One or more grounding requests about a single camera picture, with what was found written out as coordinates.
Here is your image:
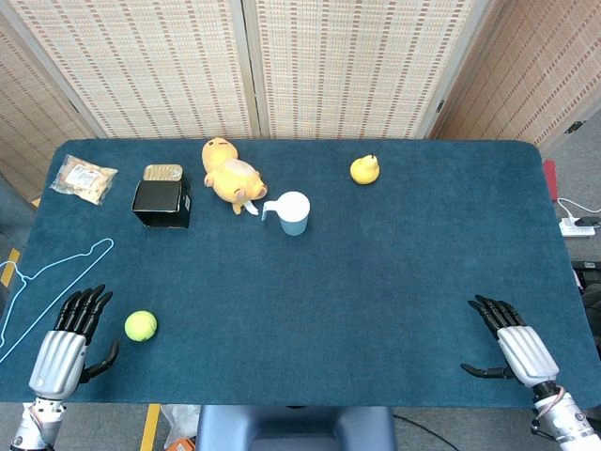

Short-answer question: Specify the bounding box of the light blue wire hanger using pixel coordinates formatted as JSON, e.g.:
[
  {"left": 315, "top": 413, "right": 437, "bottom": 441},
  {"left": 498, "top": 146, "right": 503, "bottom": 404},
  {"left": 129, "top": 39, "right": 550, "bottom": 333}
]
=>
[{"left": 0, "top": 238, "right": 116, "bottom": 364}]

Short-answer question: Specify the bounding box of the gold metal tin can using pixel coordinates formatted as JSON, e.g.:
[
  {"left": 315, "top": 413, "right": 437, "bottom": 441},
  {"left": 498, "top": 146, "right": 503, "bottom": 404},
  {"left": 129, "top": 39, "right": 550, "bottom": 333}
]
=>
[{"left": 142, "top": 163, "right": 184, "bottom": 183}]

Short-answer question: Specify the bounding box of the blue table cloth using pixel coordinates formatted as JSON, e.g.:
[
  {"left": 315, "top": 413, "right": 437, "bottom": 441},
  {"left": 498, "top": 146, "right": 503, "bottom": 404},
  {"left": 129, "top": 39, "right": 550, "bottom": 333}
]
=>
[{"left": 0, "top": 138, "right": 601, "bottom": 410}]

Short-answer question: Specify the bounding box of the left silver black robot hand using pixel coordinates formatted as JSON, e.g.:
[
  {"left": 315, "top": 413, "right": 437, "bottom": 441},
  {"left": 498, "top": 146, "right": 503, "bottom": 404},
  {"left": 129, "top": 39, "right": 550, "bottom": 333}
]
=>
[{"left": 28, "top": 284, "right": 121, "bottom": 401}]

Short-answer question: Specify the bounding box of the woven folding screen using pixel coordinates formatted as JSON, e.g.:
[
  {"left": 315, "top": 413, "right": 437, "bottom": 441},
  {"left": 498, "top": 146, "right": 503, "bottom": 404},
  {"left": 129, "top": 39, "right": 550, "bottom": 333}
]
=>
[{"left": 0, "top": 0, "right": 601, "bottom": 198}]

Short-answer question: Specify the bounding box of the clear snack bag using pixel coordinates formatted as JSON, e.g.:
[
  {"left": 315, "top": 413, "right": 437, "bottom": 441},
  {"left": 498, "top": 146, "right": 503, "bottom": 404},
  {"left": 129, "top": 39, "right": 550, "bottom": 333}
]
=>
[{"left": 49, "top": 153, "right": 119, "bottom": 207}]

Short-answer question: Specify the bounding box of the white power cable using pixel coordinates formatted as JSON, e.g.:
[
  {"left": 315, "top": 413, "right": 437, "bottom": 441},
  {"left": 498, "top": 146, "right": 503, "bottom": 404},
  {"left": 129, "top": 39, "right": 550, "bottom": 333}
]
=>
[{"left": 555, "top": 196, "right": 595, "bottom": 223}]

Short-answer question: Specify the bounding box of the yellow pear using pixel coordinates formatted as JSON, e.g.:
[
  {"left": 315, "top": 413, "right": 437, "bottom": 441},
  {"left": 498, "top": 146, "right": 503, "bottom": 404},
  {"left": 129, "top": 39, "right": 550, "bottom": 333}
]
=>
[{"left": 349, "top": 151, "right": 381, "bottom": 186}]

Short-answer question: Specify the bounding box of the black box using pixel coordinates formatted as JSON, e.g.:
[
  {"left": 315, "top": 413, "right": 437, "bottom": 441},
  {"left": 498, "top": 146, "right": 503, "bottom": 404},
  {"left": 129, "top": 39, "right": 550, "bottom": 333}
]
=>
[{"left": 131, "top": 174, "right": 193, "bottom": 230}]

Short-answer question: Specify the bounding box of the white power strip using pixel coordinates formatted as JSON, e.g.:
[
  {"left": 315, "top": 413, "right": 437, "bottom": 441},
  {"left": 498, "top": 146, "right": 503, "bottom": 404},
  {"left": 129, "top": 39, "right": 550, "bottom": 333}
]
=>
[{"left": 559, "top": 220, "right": 597, "bottom": 239}]

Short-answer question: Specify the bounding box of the yellow tennis ball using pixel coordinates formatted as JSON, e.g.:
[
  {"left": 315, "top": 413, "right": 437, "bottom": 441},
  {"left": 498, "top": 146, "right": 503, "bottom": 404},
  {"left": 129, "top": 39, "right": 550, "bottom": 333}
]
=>
[{"left": 124, "top": 310, "right": 159, "bottom": 343}]

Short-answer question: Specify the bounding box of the light blue plastic cup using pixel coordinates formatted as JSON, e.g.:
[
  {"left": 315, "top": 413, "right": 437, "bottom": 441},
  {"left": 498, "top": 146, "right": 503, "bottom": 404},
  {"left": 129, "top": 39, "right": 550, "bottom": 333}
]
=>
[{"left": 261, "top": 191, "right": 312, "bottom": 238}]

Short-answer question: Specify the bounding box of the yellow plush toy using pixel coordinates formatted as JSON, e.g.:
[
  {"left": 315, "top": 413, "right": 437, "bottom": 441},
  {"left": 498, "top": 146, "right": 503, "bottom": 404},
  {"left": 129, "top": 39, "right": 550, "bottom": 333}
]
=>
[{"left": 202, "top": 136, "right": 269, "bottom": 216}]

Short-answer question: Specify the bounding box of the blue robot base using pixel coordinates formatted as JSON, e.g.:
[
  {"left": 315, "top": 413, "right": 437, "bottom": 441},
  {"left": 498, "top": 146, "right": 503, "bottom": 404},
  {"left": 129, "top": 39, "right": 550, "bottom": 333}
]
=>
[{"left": 194, "top": 405, "right": 398, "bottom": 451}]

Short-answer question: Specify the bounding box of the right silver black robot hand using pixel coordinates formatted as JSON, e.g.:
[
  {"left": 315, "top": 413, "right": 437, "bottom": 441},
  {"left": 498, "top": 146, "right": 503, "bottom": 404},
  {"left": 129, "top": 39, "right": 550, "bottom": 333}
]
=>
[{"left": 459, "top": 294, "right": 561, "bottom": 389}]

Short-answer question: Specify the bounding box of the white plastic bag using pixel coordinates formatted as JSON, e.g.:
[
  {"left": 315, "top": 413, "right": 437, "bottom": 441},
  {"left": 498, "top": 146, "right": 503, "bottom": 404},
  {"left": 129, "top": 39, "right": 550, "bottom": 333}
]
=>
[{"left": 160, "top": 404, "right": 202, "bottom": 451}]

